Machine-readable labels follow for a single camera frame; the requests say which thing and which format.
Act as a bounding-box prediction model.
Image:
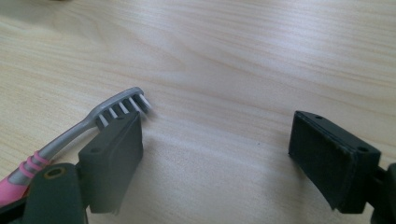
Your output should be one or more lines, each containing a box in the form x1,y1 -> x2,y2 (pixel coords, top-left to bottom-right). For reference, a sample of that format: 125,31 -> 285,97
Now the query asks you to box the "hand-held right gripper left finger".
77,111 -> 145,215

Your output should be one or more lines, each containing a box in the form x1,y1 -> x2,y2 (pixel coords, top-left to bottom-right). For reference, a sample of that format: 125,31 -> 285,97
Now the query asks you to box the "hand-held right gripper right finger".
288,110 -> 382,215

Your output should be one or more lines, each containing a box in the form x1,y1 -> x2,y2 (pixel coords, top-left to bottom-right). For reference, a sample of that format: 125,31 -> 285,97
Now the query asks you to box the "grey and pink toothbrush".
0,86 -> 153,208

